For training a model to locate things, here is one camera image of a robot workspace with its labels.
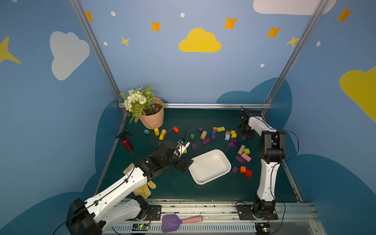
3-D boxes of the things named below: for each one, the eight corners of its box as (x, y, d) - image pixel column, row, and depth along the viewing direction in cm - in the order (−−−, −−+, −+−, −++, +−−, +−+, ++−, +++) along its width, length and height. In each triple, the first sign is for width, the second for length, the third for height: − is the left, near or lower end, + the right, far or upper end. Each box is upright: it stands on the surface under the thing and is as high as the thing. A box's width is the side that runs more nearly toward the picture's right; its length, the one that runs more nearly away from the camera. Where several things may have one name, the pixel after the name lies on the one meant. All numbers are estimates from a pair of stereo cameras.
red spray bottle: (125, 148, 99) (116, 135, 86) (134, 141, 102) (127, 128, 90) (129, 152, 97) (121, 140, 84) (138, 145, 100) (131, 132, 88)
